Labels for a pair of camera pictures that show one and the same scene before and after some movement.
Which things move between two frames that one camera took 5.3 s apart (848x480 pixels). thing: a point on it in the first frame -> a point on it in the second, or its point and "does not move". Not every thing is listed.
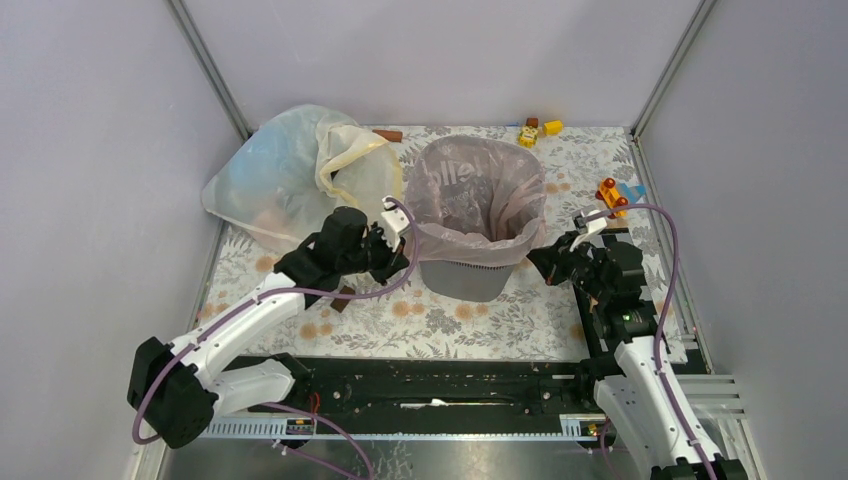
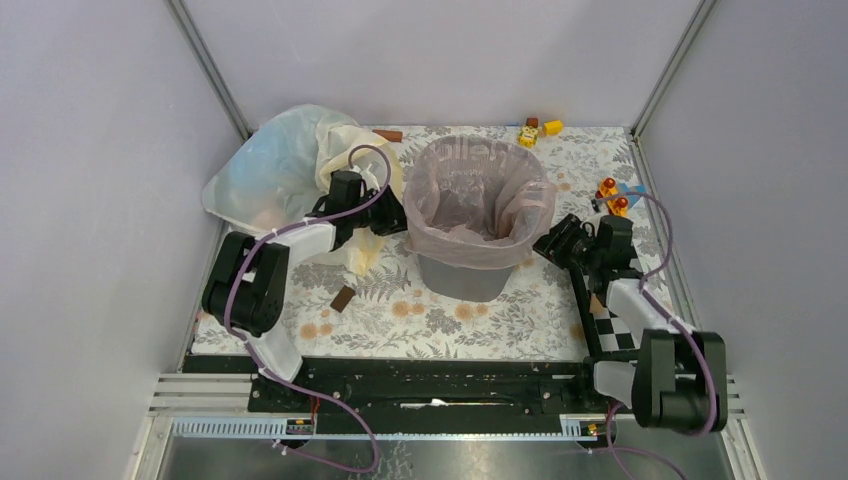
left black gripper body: x=375 y=255 -> x=381 y=216
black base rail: x=441 y=387 does not move
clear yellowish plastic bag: x=286 y=181 does not move
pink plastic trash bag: x=474 y=200 does not move
